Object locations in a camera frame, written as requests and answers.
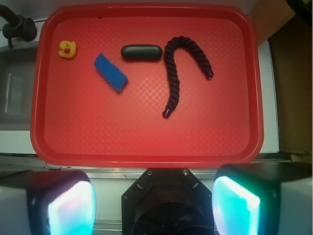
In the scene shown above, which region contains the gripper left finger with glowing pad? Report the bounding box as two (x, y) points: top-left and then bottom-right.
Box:
(0, 170), (96, 235)

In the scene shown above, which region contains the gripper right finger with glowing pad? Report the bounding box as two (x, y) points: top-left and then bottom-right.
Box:
(212, 163), (313, 235)

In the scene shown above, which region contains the yellow rubber duck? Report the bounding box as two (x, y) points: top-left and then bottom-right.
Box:
(58, 40), (77, 59)

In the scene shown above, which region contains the red plastic tray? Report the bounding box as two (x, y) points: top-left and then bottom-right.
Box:
(30, 3), (264, 168)

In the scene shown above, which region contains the metal sink basin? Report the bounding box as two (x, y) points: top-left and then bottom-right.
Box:
(0, 43), (38, 131)

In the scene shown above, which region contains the blue sponge block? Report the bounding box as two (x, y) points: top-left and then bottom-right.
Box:
(94, 53), (128, 93)

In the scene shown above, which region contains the brown cardboard box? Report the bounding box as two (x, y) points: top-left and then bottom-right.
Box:
(248, 0), (313, 155)

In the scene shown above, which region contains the dark green oblong case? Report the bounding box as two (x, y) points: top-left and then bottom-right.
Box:
(120, 44), (163, 61)

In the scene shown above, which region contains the dark purple twisted rope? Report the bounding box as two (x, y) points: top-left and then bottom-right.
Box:
(162, 36), (215, 118)

